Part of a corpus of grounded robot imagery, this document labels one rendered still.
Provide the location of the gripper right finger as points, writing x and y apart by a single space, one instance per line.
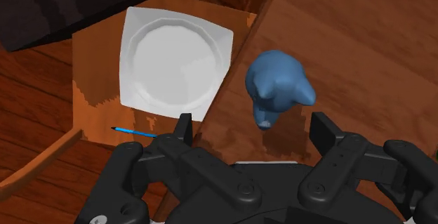
337 168

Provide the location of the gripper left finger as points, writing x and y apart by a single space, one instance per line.
205 170

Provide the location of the blue pen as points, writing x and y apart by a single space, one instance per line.
135 132

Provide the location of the blue animal figure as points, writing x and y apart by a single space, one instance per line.
277 79

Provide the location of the white square plate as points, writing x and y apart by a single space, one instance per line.
174 66

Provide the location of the dark brown wooden table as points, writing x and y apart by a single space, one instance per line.
359 45

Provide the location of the light brown wooden side table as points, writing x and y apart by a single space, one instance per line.
95 62

